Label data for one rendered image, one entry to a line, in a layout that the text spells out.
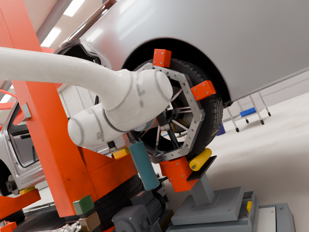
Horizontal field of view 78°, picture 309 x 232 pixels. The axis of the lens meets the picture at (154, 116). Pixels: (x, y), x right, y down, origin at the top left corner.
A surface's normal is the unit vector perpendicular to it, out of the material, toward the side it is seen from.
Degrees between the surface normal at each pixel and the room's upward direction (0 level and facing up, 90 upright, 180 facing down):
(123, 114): 138
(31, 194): 90
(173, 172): 90
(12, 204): 90
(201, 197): 90
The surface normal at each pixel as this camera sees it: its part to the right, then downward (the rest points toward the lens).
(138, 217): 0.77, -0.37
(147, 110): 0.02, 0.71
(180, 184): -0.52, 0.14
